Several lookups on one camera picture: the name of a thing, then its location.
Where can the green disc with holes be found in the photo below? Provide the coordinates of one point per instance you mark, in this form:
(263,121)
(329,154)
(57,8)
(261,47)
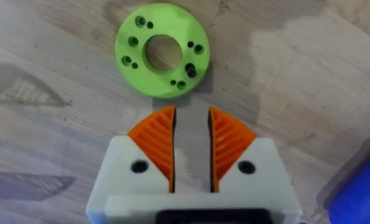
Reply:
(162,49)

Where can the blue electric screwdriver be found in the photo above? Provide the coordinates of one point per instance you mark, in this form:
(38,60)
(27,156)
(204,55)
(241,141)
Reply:
(358,193)

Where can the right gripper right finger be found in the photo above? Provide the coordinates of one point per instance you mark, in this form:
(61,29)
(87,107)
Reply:
(250,168)

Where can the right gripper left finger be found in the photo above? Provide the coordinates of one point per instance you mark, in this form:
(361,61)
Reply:
(147,155)

